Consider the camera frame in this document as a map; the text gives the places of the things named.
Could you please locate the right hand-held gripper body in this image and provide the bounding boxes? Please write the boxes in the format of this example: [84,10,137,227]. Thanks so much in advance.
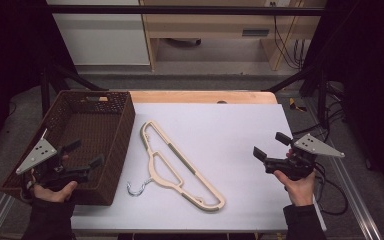
[264,133,346,182]

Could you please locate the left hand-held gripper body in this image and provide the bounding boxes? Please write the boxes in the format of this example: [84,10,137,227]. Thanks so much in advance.
[15,128,91,193]

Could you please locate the beige plastic clothes hanger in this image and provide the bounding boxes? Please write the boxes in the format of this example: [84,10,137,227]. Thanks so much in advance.
[126,120,227,213]

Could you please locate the person's left hand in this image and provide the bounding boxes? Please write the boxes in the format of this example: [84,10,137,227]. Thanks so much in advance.
[31,181,79,204]

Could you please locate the person's right hand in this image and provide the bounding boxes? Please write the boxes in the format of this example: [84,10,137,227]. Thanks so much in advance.
[273,149,317,208]

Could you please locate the brown woven basket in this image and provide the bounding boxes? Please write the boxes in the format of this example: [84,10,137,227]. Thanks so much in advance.
[0,89,137,207]

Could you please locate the white mat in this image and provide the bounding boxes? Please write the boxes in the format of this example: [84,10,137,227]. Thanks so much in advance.
[70,102,328,233]

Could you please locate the yellow and black tool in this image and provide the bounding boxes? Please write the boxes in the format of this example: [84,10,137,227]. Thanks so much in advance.
[288,97,308,113]

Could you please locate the black curtain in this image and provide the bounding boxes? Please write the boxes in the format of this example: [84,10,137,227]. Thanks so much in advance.
[299,0,384,196]
[0,0,78,163]

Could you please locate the white cabinet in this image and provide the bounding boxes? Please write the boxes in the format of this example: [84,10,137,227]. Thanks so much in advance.
[45,0,151,66]

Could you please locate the black floor cables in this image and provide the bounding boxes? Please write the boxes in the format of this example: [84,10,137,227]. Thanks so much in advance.
[292,81,347,143]

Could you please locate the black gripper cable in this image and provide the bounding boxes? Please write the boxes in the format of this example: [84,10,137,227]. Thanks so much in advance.
[313,161,350,216]

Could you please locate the black frame leg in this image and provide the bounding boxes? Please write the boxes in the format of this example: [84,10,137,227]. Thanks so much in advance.
[39,63,109,118]
[263,64,330,128]

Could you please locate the black hanging cables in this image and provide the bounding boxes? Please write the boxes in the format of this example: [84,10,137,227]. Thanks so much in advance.
[269,1,312,70]

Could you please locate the grey drawer handle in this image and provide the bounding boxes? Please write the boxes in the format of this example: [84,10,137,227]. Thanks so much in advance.
[242,29,270,37]

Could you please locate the black frame crossbar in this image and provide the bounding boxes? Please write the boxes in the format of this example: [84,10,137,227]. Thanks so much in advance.
[46,4,326,17]

